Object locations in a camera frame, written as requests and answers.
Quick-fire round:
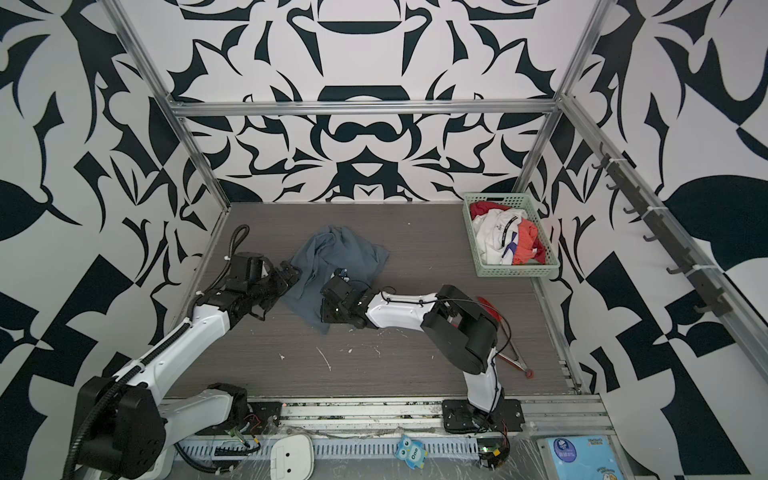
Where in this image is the grey blue t shirt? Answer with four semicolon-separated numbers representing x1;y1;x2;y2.
282;226;390;334

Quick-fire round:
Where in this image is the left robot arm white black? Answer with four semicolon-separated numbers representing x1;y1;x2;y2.
61;225;301;479

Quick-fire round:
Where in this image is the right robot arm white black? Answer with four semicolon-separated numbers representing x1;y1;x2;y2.
321;269;512;420

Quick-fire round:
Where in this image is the red pen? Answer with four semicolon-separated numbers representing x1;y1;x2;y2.
477;297;534;379

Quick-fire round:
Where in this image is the blue owl toy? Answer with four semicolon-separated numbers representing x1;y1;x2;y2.
394;435;428;469

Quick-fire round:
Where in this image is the white box device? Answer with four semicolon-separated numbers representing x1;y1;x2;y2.
270;434;315;480

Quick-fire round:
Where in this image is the white t shirt in basket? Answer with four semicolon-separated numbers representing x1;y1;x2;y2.
472;209;528;266

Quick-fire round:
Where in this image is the green plastic basket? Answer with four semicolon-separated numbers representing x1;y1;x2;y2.
462;193;559;277

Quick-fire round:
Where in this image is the red t shirt in basket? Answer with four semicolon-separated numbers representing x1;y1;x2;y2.
469;201;546;266

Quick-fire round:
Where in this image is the blue labelled box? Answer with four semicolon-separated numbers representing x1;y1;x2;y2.
537;435;626;480

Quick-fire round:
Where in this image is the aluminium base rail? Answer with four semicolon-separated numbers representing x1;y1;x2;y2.
256;395;615;439

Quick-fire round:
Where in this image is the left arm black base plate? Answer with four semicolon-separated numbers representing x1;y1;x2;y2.
240;401;283;436

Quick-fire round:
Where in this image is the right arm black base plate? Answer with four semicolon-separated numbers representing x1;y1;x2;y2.
441;399;525;434

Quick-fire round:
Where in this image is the horizontal aluminium frame bar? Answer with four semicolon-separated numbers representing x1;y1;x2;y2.
170;99;556;117

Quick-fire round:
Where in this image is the black wall hook rack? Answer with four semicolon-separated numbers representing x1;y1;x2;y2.
592;143;733;318

